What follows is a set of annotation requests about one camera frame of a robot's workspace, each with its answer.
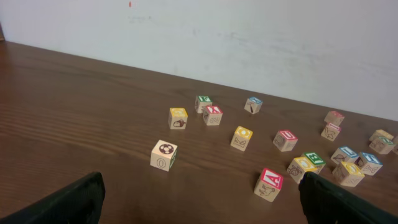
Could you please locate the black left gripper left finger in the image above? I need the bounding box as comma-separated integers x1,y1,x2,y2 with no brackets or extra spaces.
1,172,106,224

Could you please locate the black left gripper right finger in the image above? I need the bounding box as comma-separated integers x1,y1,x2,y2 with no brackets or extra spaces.
298,172,397,224

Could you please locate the yellow block centre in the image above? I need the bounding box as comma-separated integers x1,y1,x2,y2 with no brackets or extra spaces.
332,162,365,187

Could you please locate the yellow block beside B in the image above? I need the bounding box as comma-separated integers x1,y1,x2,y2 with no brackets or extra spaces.
287,157,318,184

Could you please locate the green B wooden block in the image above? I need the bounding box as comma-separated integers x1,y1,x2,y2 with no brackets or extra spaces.
302,152,326,174

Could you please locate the blue L wooden block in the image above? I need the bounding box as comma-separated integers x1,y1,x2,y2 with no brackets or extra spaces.
331,146,359,164

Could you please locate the blue T wooden block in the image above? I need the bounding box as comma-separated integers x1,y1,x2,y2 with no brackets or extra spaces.
354,152,383,175

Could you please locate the red A wooden block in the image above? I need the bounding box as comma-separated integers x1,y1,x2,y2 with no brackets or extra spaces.
254,168,284,202

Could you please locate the red I wooden block upper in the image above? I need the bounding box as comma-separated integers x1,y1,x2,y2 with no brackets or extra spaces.
321,123,341,141

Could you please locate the red U wooden block upper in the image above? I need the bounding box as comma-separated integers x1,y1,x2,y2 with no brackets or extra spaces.
273,129,298,152

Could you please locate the green Z wooden block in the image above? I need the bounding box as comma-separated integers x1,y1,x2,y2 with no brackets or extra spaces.
369,136,396,154

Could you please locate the yellow block top right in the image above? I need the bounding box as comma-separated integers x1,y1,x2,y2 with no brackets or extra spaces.
369,129,394,141

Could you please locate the white soccer ball block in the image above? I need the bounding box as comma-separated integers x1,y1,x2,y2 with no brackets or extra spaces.
150,140,178,172

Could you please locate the yellow wooden block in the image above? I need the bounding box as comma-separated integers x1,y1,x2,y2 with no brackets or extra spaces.
168,108,188,129
230,126,253,151

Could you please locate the blue X wooden block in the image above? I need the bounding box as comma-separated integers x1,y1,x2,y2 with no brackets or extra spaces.
244,96,263,114

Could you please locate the yellow wooden block left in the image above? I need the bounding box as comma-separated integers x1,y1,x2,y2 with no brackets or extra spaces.
168,108,188,129

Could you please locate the red Y wooden block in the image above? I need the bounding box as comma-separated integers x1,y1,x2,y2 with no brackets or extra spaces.
203,105,223,126

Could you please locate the green F wooden block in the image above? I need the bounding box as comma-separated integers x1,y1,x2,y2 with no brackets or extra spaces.
195,95,213,113

